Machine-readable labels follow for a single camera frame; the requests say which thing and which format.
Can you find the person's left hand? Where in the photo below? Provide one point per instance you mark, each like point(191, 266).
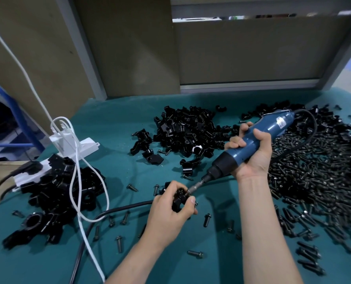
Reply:
point(163, 221)

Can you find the person's right hand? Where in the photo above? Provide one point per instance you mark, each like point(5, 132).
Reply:
point(256, 162)

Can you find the person's left thumb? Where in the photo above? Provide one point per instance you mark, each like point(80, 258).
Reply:
point(190, 207)

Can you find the person's right thumb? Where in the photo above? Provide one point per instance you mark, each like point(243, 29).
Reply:
point(261, 138)

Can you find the person's right middle finger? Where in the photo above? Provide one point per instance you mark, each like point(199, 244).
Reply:
point(237, 141)

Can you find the black clamp part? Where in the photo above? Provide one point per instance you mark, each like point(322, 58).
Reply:
point(179, 196)

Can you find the blue electric screwdriver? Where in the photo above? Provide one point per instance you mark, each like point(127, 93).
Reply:
point(277, 122)

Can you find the person's right forearm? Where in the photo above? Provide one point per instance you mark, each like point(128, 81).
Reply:
point(267, 233)

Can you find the person's left forearm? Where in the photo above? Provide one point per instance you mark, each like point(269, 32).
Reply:
point(137, 263)

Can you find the loose black flange bolt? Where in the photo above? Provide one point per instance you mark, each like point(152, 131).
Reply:
point(125, 217)
point(119, 244)
point(112, 221)
point(195, 253)
point(96, 233)
point(155, 189)
point(17, 213)
point(230, 226)
point(206, 220)
point(131, 187)

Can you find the pile of black clamp halves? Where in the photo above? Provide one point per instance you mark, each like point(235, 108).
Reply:
point(270, 110)

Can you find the pile of black clamp pieces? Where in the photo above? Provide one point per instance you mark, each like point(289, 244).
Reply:
point(187, 130)

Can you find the pile of black screws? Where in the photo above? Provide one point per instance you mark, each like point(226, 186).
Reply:
point(320, 174)

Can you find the grey framed brown panel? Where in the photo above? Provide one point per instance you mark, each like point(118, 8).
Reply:
point(252, 47)

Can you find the teal table mat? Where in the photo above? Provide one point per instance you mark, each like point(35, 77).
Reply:
point(128, 121)

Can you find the white power strip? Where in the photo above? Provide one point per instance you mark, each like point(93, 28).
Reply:
point(86, 144)

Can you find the heap of assembled black clamps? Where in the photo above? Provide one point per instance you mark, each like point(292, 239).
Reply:
point(57, 189)

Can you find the white plug-in charger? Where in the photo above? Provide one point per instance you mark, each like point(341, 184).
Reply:
point(60, 143)

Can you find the grey metal frame post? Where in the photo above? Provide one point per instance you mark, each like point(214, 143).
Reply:
point(83, 56)

